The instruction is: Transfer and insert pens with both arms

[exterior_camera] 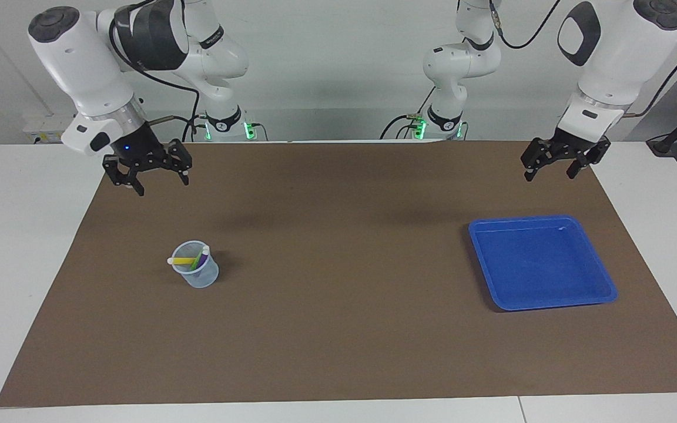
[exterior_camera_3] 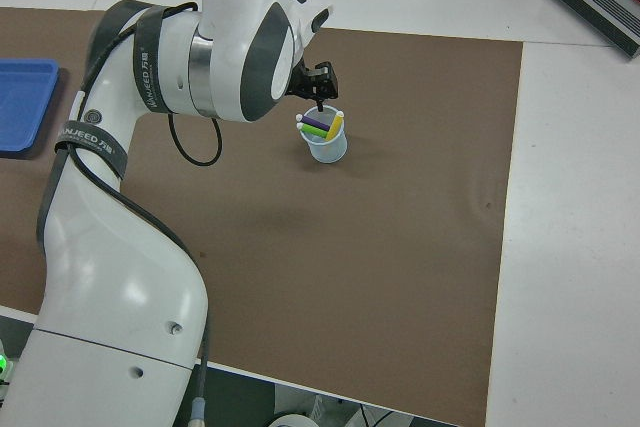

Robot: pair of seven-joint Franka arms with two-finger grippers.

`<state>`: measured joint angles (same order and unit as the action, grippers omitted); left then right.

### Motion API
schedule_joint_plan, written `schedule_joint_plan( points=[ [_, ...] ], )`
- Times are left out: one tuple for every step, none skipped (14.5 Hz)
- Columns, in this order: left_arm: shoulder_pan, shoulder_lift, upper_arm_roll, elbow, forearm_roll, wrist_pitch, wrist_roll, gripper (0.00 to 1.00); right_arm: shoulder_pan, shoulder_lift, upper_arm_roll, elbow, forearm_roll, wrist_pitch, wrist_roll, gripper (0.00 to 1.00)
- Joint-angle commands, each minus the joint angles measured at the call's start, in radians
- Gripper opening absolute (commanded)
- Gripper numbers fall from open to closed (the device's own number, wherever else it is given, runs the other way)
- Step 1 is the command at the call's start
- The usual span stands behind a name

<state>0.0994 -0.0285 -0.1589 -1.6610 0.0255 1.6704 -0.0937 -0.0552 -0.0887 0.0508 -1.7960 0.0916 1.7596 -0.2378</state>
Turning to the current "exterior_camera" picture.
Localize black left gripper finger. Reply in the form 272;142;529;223
520;139;564;182
567;136;612;180

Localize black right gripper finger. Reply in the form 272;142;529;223
165;139;193;187
102;155;146;197

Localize white power strip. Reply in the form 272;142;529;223
23;113;78;145

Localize blue plastic tray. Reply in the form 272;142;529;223
468;214;618;311

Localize translucent plastic cup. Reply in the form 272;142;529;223
170;240;220;289

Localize brown table mat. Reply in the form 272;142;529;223
0;140;677;408

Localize black base cable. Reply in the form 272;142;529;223
183;113;210;143
380;82;436;140

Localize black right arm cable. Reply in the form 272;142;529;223
109;0;205;143

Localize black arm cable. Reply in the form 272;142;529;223
488;0;677;119
109;0;205;143

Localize black right arm strap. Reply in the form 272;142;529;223
200;25;225;49

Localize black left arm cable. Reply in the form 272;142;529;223
488;0;677;119

